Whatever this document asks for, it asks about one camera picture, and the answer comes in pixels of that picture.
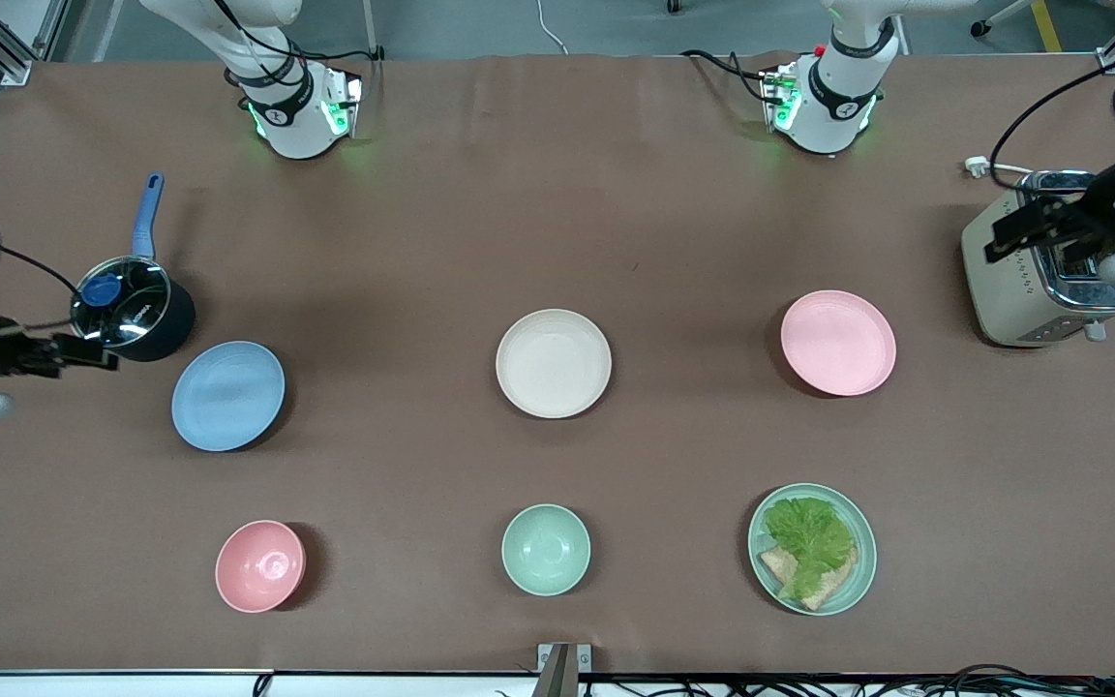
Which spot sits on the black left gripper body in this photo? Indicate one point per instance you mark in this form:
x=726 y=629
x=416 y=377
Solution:
x=1089 y=211

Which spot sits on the blue plate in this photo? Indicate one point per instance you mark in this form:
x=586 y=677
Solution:
x=227 y=395

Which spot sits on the pink plate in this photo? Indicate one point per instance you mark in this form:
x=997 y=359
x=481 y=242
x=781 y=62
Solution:
x=838 y=343

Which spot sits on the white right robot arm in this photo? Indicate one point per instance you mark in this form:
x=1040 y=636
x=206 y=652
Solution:
x=298 y=124

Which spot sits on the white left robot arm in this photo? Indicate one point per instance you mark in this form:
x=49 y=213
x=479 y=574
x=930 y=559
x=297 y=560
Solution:
x=827 y=108

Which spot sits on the beige and chrome toaster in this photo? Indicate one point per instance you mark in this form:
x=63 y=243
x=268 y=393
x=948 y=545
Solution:
x=1022 y=300

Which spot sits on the glass lid with blue knob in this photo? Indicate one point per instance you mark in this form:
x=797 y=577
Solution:
x=122 y=300

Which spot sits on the white chair leg with wheel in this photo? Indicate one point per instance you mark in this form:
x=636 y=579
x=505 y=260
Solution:
x=993 y=19

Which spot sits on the pink bowl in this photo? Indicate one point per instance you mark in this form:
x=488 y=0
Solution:
x=259 y=566

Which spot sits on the green lettuce leaf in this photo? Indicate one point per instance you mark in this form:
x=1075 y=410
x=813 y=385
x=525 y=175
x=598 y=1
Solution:
x=809 y=537

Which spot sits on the green plate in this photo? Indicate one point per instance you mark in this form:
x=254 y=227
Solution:
x=858 y=571

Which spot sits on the toasted bread slice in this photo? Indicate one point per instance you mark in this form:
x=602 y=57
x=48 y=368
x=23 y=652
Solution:
x=828 y=586

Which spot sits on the brown table cover sheet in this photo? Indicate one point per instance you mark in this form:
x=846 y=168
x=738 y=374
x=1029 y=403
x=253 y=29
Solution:
x=557 y=242

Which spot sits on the beige plate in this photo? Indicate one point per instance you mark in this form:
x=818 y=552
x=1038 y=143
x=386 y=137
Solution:
x=554 y=363

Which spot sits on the green bowl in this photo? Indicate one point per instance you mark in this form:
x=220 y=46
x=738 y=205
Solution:
x=546 y=549

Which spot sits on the metal table bracket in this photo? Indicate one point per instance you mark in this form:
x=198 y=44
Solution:
x=563 y=670

